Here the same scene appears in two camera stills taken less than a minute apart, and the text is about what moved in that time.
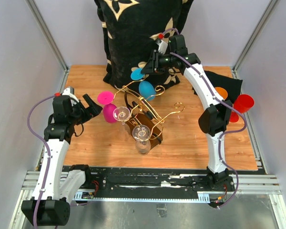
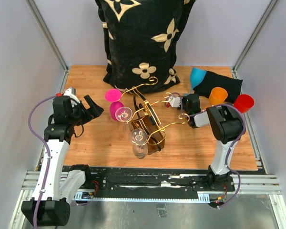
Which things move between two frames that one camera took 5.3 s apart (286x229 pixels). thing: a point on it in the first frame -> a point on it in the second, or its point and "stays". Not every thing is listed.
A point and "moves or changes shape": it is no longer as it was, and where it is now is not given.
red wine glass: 242,103 stays
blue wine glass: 146,89 moves or changes shape
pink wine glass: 109,111 -> 113,96
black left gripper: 93,109 stays
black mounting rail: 149,183 stays
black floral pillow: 130,28 stays
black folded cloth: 233,86 stays
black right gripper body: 161,61 -> 184,105
